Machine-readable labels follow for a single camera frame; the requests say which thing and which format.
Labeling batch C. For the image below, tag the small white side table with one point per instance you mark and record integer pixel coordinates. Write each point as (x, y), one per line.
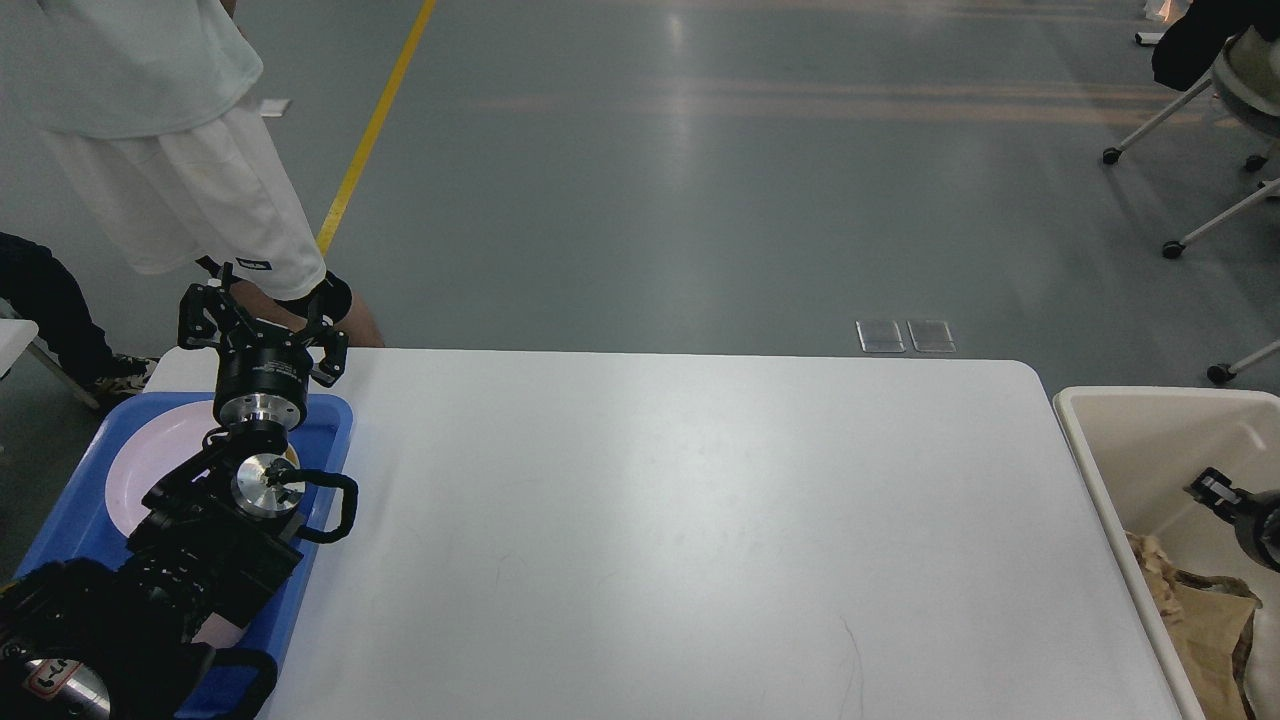
(18, 336)

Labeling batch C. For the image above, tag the white paper cup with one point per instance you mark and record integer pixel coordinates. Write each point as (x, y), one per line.
(1262, 669)

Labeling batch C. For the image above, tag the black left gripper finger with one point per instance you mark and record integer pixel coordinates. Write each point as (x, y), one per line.
(211, 317)
(319, 332)

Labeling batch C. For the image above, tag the person in dark trousers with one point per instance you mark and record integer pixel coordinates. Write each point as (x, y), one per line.
(40, 289)

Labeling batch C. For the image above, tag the person in white shorts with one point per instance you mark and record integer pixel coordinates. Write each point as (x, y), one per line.
(148, 107)

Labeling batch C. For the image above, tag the pink plate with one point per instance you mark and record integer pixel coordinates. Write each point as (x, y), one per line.
(172, 429)

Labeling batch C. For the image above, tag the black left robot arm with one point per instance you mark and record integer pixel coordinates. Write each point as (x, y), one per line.
(83, 641)

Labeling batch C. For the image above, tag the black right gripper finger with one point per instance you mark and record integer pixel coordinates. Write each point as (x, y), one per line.
(1213, 490)

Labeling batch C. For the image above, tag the blue plastic tray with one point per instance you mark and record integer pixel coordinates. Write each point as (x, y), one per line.
(79, 526)

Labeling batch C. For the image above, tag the metal floor plates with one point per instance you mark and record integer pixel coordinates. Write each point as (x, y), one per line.
(891, 337)

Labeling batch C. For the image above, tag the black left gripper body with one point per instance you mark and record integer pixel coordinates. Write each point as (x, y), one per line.
(262, 384)

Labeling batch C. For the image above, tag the brown paper bag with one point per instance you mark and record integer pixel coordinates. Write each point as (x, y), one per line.
(1211, 624)

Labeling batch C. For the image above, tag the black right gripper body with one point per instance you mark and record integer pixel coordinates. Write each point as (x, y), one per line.
(1256, 524)

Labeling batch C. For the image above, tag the pink mug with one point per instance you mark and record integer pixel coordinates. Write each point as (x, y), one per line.
(220, 632)

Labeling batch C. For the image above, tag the beige plastic bin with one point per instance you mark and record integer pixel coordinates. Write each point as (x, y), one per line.
(1138, 448)

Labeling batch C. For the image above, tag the brown paper ball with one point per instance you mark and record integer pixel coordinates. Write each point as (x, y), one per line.
(1160, 576)

